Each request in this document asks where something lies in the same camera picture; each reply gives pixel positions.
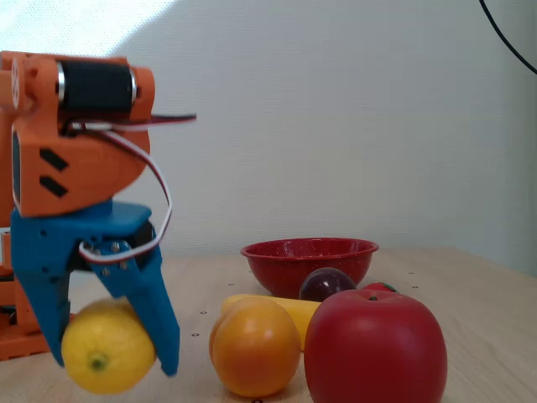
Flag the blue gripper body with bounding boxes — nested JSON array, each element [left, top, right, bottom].
[[9, 200, 157, 275]]

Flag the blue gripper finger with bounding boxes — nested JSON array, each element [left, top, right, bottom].
[[13, 269, 73, 367], [88, 238, 181, 378]]

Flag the yellow lemon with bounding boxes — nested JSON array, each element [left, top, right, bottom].
[[60, 298, 157, 395]]

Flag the red speckled bowl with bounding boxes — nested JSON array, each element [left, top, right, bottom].
[[240, 237, 380, 300]]

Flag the orange fruit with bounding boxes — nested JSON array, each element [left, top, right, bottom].
[[208, 296, 301, 399]]

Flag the yellow banana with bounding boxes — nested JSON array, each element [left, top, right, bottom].
[[221, 293, 323, 352]]

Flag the dark purple plum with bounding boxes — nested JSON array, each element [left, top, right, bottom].
[[298, 267, 357, 303]]

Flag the red strawberry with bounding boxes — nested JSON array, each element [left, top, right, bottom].
[[361, 281, 399, 294]]

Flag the red apple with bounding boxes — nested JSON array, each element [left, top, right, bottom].
[[304, 289, 448, 403]]

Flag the red white black servo cable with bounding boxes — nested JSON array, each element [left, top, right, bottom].
[[69, 112, 198, 266]]

